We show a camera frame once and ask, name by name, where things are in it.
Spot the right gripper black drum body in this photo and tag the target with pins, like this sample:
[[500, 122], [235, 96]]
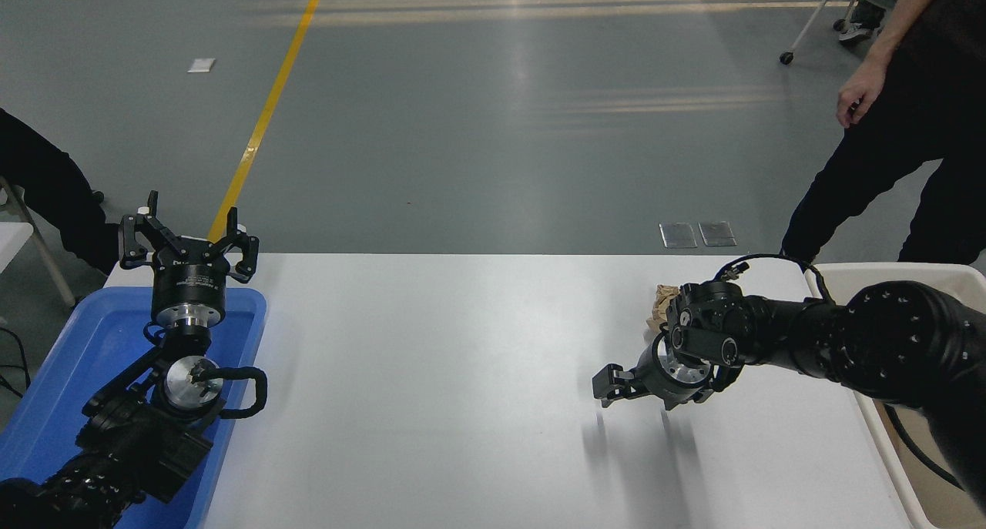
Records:
[[653, 375]]

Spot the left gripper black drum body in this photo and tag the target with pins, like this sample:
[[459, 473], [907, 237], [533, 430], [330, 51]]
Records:
[[189, 282]]

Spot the tan paper ball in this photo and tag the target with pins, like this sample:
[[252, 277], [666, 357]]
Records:
[[661, 302]]

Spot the person's forearm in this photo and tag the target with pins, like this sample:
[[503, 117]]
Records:
[[909, 13]]

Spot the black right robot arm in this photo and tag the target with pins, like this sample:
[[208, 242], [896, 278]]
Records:
[[886, 344]]

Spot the person's hand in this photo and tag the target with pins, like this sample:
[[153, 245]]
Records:
[[859, 94]]

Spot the blue plastic tray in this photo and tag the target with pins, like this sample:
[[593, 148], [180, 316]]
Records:
[[92, 336]]

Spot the grey metal chair leg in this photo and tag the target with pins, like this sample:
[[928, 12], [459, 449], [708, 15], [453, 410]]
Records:
[[46, 259]]

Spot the seated person in black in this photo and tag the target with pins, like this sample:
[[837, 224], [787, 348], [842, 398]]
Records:
[[38, 182]]

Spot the metal floor plate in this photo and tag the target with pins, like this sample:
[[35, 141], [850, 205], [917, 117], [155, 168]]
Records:
[[678, 235], [717, 234]]

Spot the small white side table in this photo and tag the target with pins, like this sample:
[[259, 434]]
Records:
[[11, 240]]

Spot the large pale bin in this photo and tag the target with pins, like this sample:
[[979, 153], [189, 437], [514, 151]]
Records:
[[924, 506]]

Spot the standing person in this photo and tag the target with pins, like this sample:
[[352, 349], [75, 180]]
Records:
[[924, 128]]

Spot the wheeled grey chair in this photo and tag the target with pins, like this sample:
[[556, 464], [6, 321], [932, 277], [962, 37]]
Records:
[[816, 13]]

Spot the person on wheeled chair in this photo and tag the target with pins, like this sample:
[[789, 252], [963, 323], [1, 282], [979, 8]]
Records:
[[863, 21]]

